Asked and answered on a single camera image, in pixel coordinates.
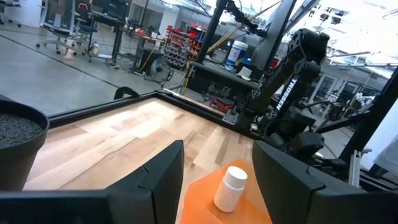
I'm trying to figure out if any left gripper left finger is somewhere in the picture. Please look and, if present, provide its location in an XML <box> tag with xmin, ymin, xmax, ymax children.
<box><xmin>105</xmin><ymin>139</ymin><xmax>185</xmax><ymax>224</ymax></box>

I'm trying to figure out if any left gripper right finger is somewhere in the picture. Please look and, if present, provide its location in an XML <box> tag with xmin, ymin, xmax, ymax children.
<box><xmin>252</xmin><ymin>140</ymin><xmax>374</xmax><ymax>224</ymax></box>

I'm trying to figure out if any white pill bottle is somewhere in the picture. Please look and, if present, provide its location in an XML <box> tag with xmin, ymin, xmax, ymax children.
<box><xmin>213</xmin><ymin>166</ymin><xmax>249</xmax><ymax>213</ymax></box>

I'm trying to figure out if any orange translucent plastic basket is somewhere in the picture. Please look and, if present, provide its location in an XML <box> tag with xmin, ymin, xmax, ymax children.
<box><xmin>180</xmin><ymin>158</ymin><xmax>273</xmax><ymax>224</ymax></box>

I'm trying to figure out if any paper note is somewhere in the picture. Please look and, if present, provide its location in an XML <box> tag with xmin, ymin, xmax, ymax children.
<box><xmin>238</xmin><ymin>66</ymin><xmax>253</xmax><ymax>78</ymax></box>

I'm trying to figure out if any black cart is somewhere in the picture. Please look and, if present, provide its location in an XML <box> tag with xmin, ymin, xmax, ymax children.
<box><xmin>187</xmin><ymin>60</ymin><xmax>261</xmax><ymax>94</ymax></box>

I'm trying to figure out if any black floor fan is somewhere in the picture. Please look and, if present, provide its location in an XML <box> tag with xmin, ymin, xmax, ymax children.
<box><xmin>145</xmin><ymin>57</ymin><xmax>175</xmax><ymax>84</ymax></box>

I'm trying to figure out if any black plant pot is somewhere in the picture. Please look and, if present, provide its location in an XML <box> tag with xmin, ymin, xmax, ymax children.
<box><xmin>0</xmin><ymin>95</ymin><xmax>50</xmax><ymax>191</ymax></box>

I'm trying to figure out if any red parts bin rack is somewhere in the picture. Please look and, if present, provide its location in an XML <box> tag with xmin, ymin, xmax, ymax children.
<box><xmin>163</xmin><ymin>23</ymin><xmax>206</xmax><ymax>71</ymax></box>

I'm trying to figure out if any black office desk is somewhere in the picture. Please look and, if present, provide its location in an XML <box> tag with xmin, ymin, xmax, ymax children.
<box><xmin>88</xmin><ymin>11</ymin><xmax>165</xmax><ymax>71</ymax></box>

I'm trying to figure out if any black and red chair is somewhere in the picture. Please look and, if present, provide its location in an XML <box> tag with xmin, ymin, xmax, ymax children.
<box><xmin>72</xmin><ymin>0</ymin><xmax>98</xmax><ymax>40</ymax></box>

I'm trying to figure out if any grey office chair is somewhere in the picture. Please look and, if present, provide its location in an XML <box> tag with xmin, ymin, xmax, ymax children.
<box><xmin>35</xmin><ymin>12</ymin><xmax>78</xmax><ymax>57</ymax></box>

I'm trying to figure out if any silver aluminium bracket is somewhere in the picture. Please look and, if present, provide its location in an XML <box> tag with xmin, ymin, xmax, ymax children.
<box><xmin>348</xmin><ymin>148</ymin><xmax>373</xmax><ymax>188</ymax></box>

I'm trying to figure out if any red cable bundle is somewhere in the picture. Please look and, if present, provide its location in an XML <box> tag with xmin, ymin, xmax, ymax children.
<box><xmin>208</xmin><ymin>97</ymin><xmax>234</xmax><ymax>113</ymax></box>

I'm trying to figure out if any black aluminium rig frame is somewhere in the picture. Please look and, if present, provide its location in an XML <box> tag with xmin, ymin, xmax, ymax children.
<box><xmin>48</xmin><ymin>0</ymin><xmax>398</xmax><ymax>192</ymax></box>

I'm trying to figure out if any black frame handle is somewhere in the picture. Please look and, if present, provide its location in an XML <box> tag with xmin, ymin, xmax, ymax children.
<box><xmin>113</xmin><ymin>86</ymin><xmax>141</xmax><ymax>101</ymax></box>

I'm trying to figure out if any yellow extension cord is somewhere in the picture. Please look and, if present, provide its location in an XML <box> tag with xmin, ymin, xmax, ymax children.
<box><xmin>179</xmin><ymin>65</ymin><xmax>194</xmax><ymax>96</ymax></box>

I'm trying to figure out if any thick black post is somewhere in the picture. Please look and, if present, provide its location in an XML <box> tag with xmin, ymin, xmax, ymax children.
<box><xmin>195</xmin><ymin>0</ymin><xmax>229</xmax><ymax>63</ymax></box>

